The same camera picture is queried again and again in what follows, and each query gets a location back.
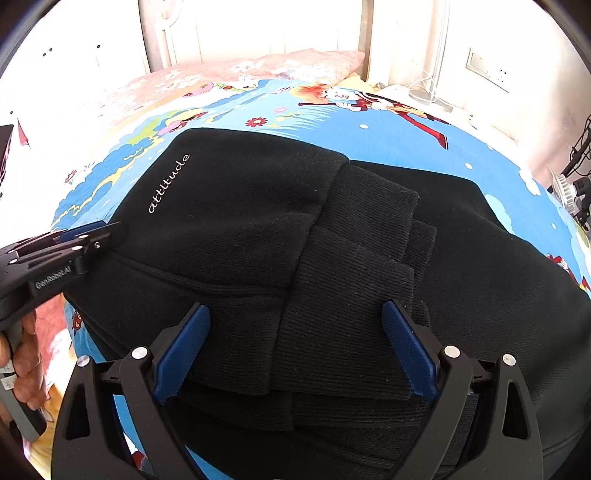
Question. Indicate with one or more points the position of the pink floral pillow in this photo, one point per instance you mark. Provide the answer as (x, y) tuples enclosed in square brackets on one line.
[(328, 67)]

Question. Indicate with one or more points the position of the wall socket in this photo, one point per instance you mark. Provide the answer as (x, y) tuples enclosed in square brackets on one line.
[(490, 70)]

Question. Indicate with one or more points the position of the black pants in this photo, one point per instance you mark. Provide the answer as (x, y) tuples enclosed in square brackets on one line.
[(295, 250)]

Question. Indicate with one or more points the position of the white headboard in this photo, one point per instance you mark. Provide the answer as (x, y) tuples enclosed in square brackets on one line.
[(184, 32)]

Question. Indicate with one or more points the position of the left hand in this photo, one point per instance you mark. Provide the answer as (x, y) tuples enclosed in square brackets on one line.
[(29, 387)]

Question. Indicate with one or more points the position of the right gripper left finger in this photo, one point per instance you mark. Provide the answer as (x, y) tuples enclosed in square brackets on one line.
[(151, 375)]

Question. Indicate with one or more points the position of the blue cartoon bed sheet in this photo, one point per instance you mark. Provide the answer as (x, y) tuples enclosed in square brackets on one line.
[(496, 213)]

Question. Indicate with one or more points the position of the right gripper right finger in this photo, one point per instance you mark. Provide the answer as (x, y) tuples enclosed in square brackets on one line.
[(439, 374)]

